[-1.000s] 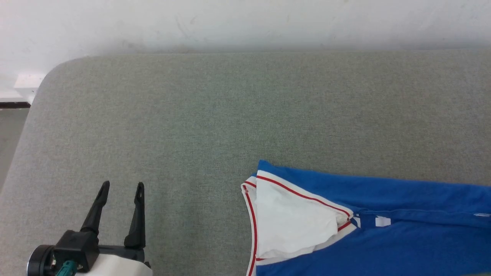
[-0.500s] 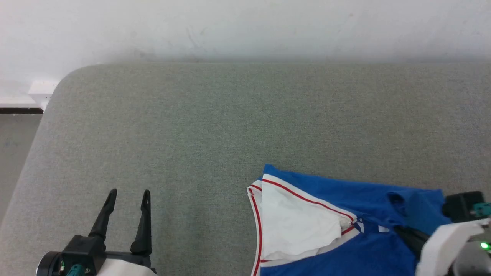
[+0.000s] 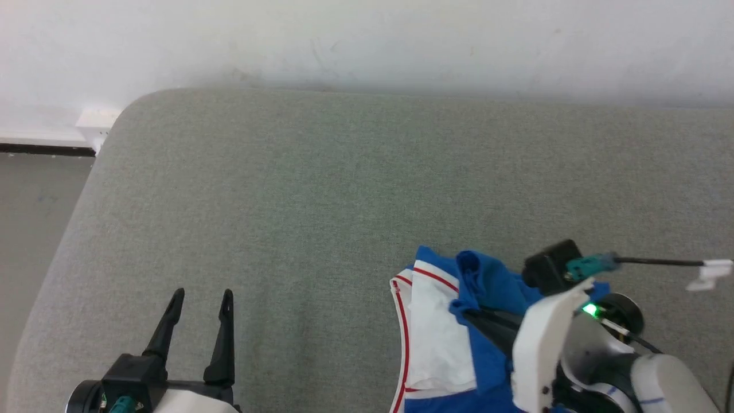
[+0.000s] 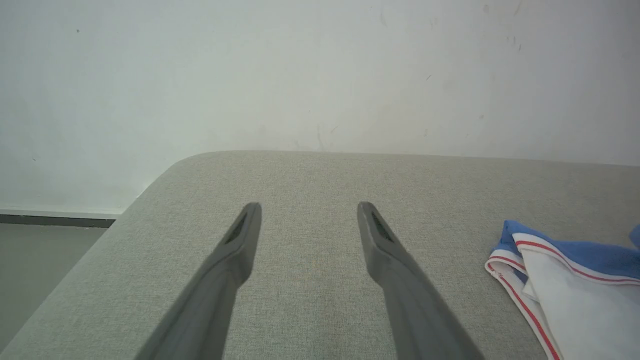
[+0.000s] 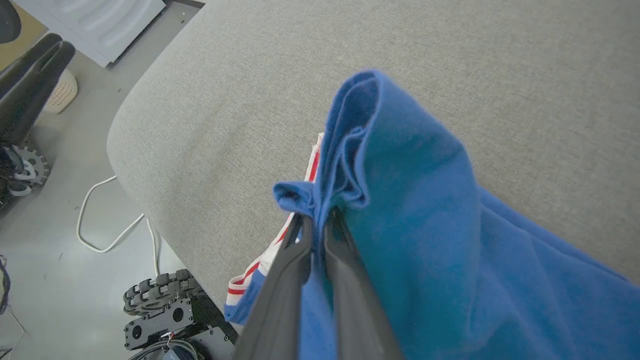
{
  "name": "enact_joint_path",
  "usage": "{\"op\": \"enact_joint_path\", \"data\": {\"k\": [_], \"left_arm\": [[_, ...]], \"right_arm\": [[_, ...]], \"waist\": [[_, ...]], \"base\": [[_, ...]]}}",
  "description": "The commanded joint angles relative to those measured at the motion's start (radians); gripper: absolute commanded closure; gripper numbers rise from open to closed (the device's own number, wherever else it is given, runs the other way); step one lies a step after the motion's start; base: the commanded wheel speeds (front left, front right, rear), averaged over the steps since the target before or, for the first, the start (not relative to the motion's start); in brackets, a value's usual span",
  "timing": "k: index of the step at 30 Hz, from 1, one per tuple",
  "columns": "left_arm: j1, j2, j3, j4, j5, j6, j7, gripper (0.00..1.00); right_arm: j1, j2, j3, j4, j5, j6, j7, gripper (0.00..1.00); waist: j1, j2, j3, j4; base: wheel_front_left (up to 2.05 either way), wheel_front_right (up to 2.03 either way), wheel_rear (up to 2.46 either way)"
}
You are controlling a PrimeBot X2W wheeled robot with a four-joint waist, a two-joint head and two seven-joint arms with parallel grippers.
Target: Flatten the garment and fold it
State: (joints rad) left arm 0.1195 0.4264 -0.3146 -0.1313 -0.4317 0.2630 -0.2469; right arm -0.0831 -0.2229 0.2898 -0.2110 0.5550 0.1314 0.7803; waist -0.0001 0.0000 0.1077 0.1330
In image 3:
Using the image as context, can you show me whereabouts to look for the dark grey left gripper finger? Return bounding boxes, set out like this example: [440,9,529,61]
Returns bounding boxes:
[142,288,185,360]
[204,289,236,384]

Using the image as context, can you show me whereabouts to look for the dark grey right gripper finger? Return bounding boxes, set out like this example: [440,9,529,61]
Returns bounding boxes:
[462,313,520,359]
[479,308,525,335]

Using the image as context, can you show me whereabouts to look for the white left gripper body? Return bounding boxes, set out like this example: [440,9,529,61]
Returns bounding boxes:
[150,380,240,413]

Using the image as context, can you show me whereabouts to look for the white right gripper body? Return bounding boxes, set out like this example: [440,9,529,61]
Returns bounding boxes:
[512,278,595,413]

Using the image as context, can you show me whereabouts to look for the blue garment with white sleeves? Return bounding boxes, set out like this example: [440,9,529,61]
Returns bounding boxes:
[389,246,611,413]

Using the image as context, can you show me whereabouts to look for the grey fabric sofa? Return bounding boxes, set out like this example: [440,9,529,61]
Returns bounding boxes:
[5,86,734,413]

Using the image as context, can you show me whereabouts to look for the white baseboard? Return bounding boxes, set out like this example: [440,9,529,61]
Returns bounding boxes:
[0,106,122,157]

